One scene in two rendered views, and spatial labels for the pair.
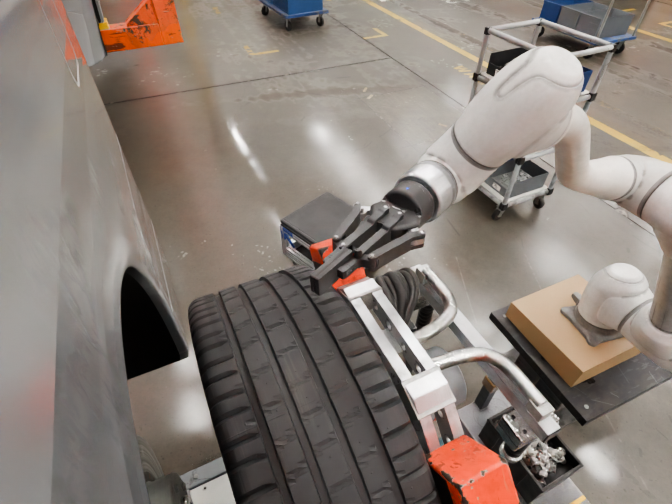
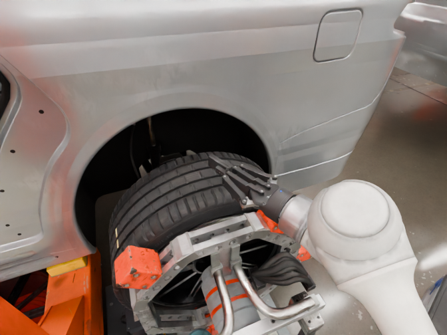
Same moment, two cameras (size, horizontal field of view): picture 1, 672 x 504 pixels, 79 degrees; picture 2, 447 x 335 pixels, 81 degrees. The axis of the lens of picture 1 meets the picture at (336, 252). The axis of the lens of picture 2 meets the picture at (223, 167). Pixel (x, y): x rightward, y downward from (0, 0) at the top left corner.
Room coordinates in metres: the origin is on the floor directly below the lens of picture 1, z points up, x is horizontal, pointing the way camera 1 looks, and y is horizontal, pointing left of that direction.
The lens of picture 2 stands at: (0.41, -0.49, 1.70)
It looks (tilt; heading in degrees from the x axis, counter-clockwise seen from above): 41 degrees down; 94
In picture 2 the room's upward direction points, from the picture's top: straight up
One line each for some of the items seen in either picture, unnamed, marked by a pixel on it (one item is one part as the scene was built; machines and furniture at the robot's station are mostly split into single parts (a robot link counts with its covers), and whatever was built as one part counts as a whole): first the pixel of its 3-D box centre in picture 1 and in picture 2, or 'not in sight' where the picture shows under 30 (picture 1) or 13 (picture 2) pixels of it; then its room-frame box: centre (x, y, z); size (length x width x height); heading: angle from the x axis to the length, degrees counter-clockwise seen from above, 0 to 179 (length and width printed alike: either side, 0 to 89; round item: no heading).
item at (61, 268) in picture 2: not in sight; (68, 254); (-0.28, 0.05, 0.71); 0.14 x 0.14 x 0.05; 25
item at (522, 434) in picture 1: (526, 423); not in sight; (0.31, -0.34, 0.93); 0.09 x 0.05 x 0.05; 115
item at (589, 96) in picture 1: (517, 126); not in sight; (2.26, -1.08, 0.50); 0.53 x 0.42 x 1.00; 25
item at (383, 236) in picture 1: (379, 240); (243, 185); (0.43, -0.06, 1.27); 0.11 x 0.01 x 0.04; 142
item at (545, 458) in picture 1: (527, 448); not in sight; (0.42, -0.52, 0.51); 0.20 x 0.14 x 0.13; 26
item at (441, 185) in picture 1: (423, 193); (298, 217); (0.54, -0.14, 1.27); 0.09 x 0.06 x 0.09; 50
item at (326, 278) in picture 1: (334, 272); (219, 166); (0.37, 0.00, 1.27); 0.07 x 0.01 x 0.03; 140
